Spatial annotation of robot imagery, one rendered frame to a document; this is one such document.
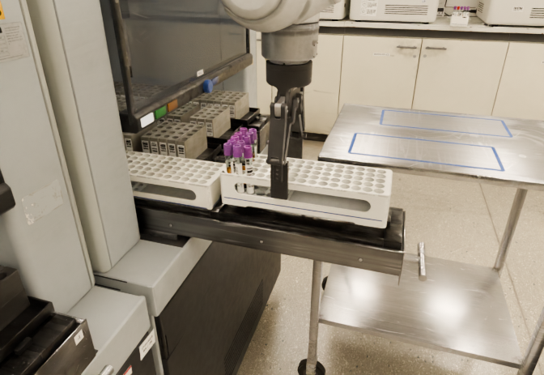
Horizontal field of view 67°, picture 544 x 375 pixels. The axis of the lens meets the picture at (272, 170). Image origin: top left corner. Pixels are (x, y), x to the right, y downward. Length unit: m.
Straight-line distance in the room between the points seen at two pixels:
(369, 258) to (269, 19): 0.44
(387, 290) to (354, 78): 1.89
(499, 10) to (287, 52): 2.45
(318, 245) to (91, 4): 0.52
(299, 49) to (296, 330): 1.22
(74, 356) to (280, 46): 0.51
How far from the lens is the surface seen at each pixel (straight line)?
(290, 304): 1.74
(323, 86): 3.07
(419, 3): 2.95
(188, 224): 0.80
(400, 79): 3.00
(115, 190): 0.76
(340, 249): 0.72
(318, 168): 0.76
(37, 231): 0.65
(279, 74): 0.65
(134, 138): 1.00
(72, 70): 0.66
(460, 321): 1.41
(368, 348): 1.63
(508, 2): 3.01
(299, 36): 0.63
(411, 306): 1.41
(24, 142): 0.61
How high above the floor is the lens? 1.22
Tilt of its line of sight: 26 degrees down
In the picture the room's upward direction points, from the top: straight up
